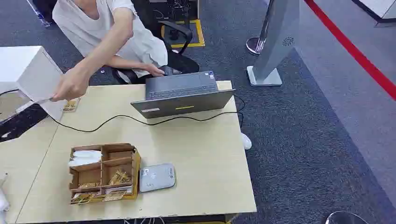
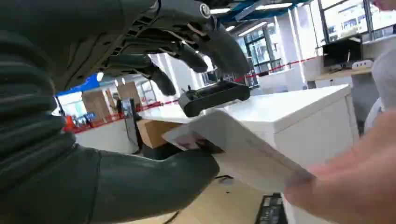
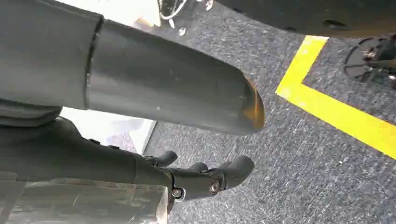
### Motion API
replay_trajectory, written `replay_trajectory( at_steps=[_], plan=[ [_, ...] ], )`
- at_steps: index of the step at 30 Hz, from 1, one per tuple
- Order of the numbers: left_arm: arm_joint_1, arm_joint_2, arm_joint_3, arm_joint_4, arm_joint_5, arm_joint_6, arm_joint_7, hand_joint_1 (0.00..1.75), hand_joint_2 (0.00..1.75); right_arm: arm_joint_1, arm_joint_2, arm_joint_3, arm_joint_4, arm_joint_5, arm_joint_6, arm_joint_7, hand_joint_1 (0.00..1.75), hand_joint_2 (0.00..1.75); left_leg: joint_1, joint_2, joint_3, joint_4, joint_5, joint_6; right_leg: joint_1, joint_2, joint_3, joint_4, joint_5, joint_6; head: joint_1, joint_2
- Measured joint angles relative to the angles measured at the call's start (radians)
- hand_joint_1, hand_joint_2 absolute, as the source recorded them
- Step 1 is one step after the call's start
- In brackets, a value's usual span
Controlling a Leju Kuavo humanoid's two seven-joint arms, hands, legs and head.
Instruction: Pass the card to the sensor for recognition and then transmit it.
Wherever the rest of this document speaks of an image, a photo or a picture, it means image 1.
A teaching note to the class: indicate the person's hand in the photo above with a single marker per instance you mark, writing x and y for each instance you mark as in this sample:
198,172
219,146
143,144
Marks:
71,85
154,70

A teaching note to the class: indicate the white table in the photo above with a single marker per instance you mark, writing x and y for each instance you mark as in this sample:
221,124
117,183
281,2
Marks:
376,6

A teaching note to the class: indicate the white cabinet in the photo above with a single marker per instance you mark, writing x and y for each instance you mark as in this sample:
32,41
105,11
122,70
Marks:
28,71

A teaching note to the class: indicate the grey kiosk stand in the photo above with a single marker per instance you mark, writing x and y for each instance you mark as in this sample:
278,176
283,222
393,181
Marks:
275,37

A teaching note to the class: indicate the black office chair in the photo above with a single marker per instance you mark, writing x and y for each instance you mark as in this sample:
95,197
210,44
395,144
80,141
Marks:
185,63

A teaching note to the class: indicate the wooden card box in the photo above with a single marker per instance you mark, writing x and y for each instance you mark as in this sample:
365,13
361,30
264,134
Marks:
135,173

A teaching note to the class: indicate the gold card pile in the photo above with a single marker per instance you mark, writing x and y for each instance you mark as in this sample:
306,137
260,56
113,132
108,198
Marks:
120,177
114,195
83,198
88,185

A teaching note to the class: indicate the red barrier belt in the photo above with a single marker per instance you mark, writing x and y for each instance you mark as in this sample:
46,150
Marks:
355,53

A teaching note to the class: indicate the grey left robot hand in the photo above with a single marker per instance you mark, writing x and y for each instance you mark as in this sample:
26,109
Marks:
3,202

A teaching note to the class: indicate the chrome stanchion base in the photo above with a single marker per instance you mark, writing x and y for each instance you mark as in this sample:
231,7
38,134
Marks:
343,218

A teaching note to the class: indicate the grey laptop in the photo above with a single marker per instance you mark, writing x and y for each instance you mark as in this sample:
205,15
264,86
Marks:
182,103

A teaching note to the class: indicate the person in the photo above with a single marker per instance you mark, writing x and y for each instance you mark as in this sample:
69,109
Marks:
92,31

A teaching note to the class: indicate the grey card reader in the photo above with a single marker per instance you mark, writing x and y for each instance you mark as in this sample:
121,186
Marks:
157,177

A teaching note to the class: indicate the black equipment stand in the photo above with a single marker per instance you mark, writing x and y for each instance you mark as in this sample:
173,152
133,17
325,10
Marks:
178,6

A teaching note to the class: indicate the white card stack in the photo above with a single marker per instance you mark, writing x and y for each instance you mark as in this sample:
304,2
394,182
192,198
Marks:
85,157

